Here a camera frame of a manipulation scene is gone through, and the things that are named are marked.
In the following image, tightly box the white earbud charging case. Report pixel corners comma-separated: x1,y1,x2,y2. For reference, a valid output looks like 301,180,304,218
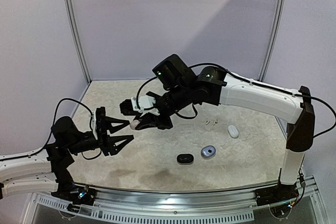
227,125,239,138

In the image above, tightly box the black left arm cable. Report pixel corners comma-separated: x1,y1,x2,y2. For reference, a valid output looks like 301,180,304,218
36,98,103,161

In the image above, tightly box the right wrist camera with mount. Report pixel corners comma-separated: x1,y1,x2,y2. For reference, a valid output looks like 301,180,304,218
119,95,160,116

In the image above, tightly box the aluminium frame post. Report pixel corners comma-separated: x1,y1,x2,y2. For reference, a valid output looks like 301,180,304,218
258,0,285,81
64,0,92,84

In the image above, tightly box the pink earbud charging case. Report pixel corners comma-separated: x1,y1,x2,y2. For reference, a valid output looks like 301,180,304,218
130,120,140,130

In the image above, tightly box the right aluminium frame post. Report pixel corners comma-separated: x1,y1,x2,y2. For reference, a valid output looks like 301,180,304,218
258,0,285,81

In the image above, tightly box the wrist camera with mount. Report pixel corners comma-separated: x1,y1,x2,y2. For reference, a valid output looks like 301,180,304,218
90,106,106,141
119,95,160,116

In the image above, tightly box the left aluminium frame post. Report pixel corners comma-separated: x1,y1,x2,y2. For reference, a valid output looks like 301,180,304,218
64,0,92,84

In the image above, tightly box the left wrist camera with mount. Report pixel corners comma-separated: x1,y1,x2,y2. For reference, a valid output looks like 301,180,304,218
90,106,106,141

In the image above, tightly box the black earbud charging case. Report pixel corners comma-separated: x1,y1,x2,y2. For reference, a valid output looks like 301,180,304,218
176,154,194,165

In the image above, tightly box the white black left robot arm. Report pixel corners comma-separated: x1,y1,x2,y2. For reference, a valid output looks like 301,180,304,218
1,116,134,206

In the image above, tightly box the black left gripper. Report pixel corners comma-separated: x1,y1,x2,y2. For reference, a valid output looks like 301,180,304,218
67,116,133,156

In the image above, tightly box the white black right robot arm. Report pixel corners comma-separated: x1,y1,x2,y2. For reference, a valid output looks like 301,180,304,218
131,54,316,206

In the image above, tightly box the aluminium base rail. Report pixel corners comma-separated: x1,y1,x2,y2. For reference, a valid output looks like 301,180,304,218
23,176,329,223

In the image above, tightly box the purple earbud charging case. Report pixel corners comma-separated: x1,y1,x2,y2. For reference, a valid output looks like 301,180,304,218
201,145,216,159

